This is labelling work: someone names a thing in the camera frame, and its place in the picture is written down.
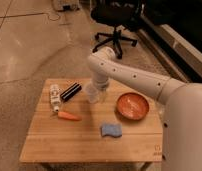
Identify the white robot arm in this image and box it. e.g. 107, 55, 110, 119
87, 47, 202, 171

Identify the blue sponge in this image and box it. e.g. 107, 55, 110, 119
100, 123, 122, 138

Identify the orange carrot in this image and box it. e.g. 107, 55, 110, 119
51, 112, 82, 121

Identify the black office chair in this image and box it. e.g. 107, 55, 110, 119
91, 0, 142, 59

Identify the orange ceramic bowl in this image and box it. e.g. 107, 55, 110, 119
116, 92, 149, 121

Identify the black rectangular box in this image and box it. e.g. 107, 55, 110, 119
60, 83, 82, 102

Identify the white tube bottle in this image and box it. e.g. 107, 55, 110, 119
50, 84, 61, 113

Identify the translucent white cup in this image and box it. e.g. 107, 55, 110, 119
84, 83, 99, 103

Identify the wooden table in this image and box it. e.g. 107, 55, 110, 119
20, 79, 162, 163

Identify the black floor cable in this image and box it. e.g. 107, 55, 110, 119
0, 0, 62, 46

